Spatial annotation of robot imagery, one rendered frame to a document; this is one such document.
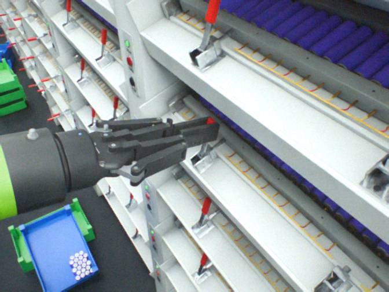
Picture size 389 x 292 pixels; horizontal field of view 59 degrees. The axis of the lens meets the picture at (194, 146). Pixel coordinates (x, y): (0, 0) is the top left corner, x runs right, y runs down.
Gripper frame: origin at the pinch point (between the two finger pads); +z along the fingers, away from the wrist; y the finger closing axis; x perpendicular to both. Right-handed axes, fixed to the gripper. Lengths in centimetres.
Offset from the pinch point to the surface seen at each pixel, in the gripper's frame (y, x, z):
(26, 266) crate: -64, -99, -21
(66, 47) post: -86, -19, 6
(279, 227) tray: 16.9, -6.4, 4.2
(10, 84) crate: -187, -79, -1
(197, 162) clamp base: 0.8, -5.6, 1.0
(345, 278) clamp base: 27.4, -4.0, 3.3
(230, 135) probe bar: 0.5, -1.9, 7.2
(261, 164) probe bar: 8.6, -2.1, 7.0
